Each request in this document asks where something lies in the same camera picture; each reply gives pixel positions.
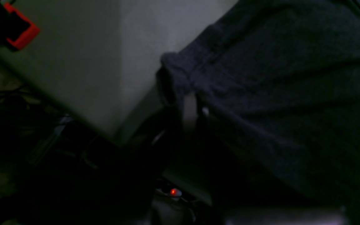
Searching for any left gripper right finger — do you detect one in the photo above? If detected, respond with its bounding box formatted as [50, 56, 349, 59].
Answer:
[196, 98, 249, 200]

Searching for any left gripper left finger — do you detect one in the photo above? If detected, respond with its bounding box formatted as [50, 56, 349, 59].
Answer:
[121, 107, 182, 185]

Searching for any black t-shirt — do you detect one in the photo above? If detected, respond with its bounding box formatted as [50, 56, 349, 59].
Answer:
[156, 0, 360, 204]

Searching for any black power strip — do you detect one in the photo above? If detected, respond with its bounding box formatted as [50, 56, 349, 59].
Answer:
[154, 183, 211, 212]

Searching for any red black table clamp rear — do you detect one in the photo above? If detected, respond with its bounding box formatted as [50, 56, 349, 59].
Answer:
[0, 0, 40, 51]

